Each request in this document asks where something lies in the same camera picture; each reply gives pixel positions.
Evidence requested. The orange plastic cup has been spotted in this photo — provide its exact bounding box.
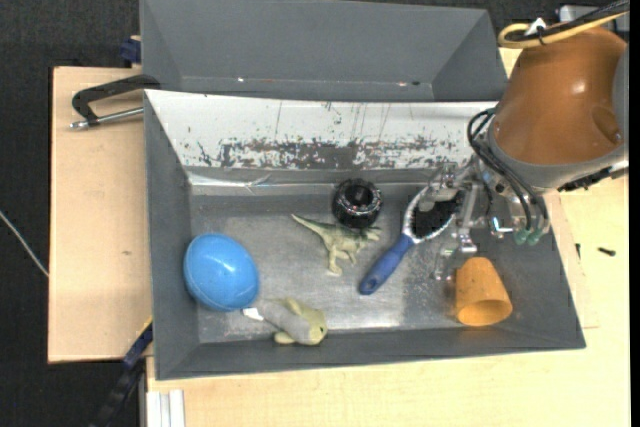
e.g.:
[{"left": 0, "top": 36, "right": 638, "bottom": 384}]
[{"left": 453, "top": 256, "right": 514, "bottom": 328}]

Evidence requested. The green toy dinosaur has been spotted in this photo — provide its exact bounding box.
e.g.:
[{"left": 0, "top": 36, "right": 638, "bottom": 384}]
[{"left": 291, "top": 213, "right": 383, "bottom": 276}]

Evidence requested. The pale wood board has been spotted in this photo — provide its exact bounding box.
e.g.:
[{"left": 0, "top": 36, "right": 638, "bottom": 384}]
[{"left": 47, "top": 66, "right": 154, "bottom": 364}]

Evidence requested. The blue-handled brush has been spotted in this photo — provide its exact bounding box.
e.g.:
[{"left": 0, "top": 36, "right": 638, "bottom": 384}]
[{"left": 358, "top": 187, "right": 464, "bottom": 296}]

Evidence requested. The grey metal bin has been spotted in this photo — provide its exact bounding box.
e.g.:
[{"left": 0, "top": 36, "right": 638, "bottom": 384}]
[{"left": 138, "top": 0, "right": 587, "bottom": 381}]

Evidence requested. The grey and green plush toy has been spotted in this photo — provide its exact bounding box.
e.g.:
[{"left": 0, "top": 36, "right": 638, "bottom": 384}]
[{"left": 242, "top": 297, "right": 329, "bottom": 347}]

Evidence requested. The blue plastic egg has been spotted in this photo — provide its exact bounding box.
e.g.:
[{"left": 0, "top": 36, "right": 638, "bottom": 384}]
[{"left": 182, "top": 232, "right": 261, "bottom": 313}]

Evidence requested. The black ribbed ring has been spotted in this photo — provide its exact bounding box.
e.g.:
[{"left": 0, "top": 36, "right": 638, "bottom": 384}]
[{"left": 331, "top": 177, "right": 384, "bottom": 230}]

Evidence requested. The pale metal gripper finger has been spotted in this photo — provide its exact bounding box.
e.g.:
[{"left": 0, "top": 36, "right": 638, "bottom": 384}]
[
  {"left": 430, "top": 234, "right": 477, "bottom": 282},
  {"left": 423, "top": 165, "right": 459, "bottom": 210}
]

